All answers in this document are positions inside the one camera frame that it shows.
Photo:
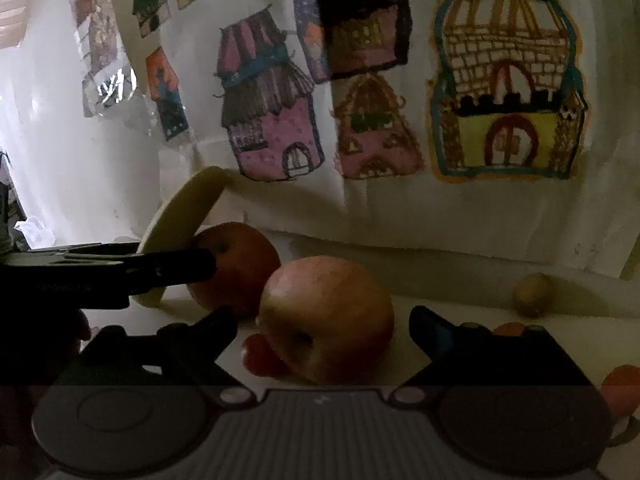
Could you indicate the red apple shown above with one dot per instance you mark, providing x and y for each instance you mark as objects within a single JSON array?
[
  {"x": 330, "y": 320},
  {"x": 240, "y": 270}
]

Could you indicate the orange tangerine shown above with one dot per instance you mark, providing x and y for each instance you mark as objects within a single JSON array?
[
  {"x": 622, "y": 392},
  {"x": 510, "y": 329}
]

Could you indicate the red cherry tomato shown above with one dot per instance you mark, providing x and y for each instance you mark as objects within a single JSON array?
[{"x": 260, "y": 357}]

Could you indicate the house drawings paper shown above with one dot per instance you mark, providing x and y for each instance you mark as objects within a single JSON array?
[{"x": 400, "y": 210}]

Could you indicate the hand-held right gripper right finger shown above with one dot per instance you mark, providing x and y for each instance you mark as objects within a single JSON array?
[{"x": 440, "y": 335}]

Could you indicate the yellow banana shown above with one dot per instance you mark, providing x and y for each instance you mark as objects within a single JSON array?
[{"x": 185, "y": 210}]

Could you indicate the brown kiwi fruit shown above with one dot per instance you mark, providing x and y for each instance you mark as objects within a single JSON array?
[{"x": 534, "y": 294}]

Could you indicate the boy cartoon wall poster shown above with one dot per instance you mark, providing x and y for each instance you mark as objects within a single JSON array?
[{"x": 97, "y": 35}]

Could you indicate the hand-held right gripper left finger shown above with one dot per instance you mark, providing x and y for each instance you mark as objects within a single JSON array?
[{"x": 217, "y": 330}]

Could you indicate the white tablecloth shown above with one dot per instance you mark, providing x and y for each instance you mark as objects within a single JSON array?
[{"x": 465, "y": 290}]

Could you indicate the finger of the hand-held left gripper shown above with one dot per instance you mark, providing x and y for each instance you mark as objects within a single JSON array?
[
  {"x": 75, "y": 252},
  {"x": 170, "y": 270}
]

